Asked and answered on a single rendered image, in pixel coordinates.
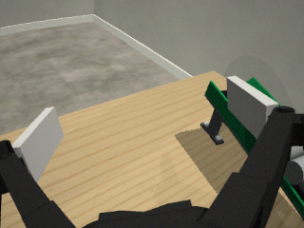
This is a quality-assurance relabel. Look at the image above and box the dark green flat panel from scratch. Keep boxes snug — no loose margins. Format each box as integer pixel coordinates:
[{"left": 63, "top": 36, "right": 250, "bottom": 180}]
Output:
[{"left": 204, "top": 77, "right": 277, "bottom": 155}]

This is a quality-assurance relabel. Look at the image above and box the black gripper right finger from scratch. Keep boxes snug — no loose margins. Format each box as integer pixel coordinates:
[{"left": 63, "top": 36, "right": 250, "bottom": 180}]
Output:
[{"left": 191, "top": 76, "right": 304, "bottom": 228}]

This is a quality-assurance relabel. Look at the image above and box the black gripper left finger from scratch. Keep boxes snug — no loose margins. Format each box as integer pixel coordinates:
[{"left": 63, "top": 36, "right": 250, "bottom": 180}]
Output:
[{"left": 0, "top": 106, "right": 76, "bottom": 228}]

